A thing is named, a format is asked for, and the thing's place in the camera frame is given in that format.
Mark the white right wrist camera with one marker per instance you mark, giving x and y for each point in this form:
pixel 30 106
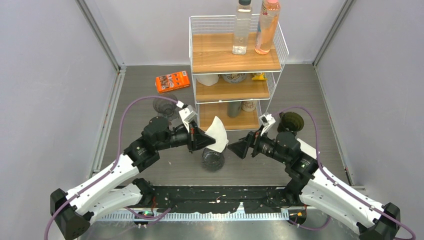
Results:
pixel 267 121

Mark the white printed cup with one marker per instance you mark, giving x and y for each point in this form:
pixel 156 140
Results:
pixel 249 105

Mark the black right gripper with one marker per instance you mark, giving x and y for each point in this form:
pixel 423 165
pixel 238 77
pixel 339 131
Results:
pixel 240 148

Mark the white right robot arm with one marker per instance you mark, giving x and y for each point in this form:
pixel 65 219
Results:
pixel 313 185

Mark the pink drink bottle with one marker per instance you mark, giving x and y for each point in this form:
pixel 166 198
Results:
pixel 267 24

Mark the dark green dripper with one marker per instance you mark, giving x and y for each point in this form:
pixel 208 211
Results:
pixel 290 122

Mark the printed ceramic bowl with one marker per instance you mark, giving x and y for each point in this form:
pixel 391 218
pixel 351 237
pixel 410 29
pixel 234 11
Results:
pixel 234 78

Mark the grey metal can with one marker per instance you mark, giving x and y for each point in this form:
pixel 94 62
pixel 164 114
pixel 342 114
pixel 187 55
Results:
pixel 234 108

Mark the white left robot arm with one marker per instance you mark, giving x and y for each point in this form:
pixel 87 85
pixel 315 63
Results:
pixel 76 209

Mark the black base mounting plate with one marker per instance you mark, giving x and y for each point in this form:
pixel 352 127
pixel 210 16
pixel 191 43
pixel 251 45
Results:
pixel 218 199

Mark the white cup on shelf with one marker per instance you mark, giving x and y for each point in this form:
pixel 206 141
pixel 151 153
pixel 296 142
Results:
pixel 207 79

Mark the white wire wooden shelf rack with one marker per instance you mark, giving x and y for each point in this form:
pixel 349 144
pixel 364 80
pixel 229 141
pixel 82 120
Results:
pixel 210 52

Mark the orange snack box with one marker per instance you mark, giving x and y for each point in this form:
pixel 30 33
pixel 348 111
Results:
pixel 172 81

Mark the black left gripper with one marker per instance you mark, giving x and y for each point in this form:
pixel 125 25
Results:
pixel 197 139

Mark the smoky glass mug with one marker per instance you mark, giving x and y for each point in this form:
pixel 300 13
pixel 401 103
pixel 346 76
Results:
pixel 212 161

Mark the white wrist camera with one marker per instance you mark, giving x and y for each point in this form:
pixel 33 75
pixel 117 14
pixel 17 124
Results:
pixel 267 121
pixel 186 113

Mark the yellow snack packet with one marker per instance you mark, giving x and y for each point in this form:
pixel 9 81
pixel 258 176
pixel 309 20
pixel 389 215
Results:
pixel 259 76

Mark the clear water bottle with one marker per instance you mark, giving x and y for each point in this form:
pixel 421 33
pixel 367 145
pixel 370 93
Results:
pixel 242 27

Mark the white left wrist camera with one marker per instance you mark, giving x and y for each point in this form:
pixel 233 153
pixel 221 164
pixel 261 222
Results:
pixel 186 113

